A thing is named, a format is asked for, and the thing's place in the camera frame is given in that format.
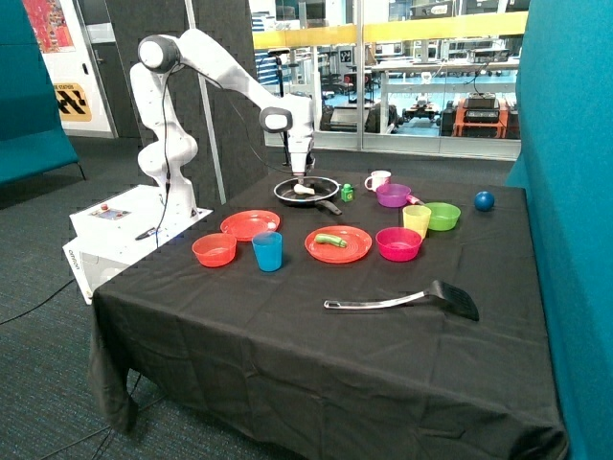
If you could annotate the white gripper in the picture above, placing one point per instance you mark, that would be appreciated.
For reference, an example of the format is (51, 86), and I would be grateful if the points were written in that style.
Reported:
(299, 153)

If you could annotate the white toy vegetable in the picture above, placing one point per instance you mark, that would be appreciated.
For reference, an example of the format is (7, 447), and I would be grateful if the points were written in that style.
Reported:
(303, 190)

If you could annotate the green toy cucumber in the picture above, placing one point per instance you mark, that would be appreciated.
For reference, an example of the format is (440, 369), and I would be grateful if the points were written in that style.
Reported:
(322, 238)

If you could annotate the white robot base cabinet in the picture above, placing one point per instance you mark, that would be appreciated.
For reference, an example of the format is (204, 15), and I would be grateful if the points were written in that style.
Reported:
(105, 243)

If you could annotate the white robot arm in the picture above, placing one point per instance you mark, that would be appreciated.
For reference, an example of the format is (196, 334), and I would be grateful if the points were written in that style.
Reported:
(159, 56)

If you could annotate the black frying pan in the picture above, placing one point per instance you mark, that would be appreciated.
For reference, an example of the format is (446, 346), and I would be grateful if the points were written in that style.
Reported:
(326, 191)

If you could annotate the green toy cube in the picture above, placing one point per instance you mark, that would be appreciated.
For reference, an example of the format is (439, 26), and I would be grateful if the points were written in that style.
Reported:
(347, 192)

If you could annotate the white pink mug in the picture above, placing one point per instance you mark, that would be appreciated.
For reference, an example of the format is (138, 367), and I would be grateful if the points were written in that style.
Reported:
(376, 179)

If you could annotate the orange plate left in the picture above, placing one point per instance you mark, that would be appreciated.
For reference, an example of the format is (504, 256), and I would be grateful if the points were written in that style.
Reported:
(245, 225)

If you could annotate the orange plate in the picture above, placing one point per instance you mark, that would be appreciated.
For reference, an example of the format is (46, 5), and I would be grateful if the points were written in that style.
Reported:
(359, 244)
(245, 225)

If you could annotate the blue plastic cup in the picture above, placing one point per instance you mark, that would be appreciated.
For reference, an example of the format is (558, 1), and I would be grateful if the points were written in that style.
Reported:
(268, 248)

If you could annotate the purple plastic bowl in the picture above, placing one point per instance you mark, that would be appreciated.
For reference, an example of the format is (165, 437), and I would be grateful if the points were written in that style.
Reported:
(392, 195)

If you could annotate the orange plate centre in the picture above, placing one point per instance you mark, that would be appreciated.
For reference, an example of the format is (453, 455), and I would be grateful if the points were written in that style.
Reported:
(359, 244)

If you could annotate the orange plastic bowl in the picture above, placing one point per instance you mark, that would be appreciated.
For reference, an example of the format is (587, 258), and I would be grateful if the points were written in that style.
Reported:
(215, 250)

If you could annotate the magenta plastic bowl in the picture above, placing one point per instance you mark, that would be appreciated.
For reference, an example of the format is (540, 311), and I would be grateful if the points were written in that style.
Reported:
(398, 244)

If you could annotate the yellow plastic cup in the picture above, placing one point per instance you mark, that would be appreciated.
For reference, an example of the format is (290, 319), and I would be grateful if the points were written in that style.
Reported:
(417, 218)

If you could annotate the green plastic bowl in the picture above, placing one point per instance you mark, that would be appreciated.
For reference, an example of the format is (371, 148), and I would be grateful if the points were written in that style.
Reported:
(443, 217)

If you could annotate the black marker pen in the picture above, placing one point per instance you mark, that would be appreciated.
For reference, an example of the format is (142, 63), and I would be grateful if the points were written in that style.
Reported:
(153, 231)

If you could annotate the black tablecloth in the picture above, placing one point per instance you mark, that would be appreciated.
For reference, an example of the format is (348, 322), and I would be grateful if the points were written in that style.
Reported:
(259, 351)

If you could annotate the orange black lab robot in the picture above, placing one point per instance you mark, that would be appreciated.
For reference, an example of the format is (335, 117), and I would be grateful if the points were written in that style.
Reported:
(481, 115)

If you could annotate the blue ball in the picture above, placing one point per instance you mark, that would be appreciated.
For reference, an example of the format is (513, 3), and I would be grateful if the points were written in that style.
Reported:
(484, 201)

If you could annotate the black slotted spatula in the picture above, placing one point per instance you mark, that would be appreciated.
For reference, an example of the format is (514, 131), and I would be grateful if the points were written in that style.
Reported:
(447, 298)

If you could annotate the yellow black sign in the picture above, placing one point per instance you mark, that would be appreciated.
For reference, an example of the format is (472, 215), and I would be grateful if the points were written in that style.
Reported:
(72, 103)

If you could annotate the teal sofa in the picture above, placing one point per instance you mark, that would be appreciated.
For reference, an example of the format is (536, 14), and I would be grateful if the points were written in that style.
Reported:
(33, 140)

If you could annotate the red poster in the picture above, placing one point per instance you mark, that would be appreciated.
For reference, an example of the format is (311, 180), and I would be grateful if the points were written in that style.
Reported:
(50, 27)

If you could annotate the teal partition wall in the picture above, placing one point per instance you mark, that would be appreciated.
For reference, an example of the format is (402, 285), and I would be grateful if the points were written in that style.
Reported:
(564, 95)

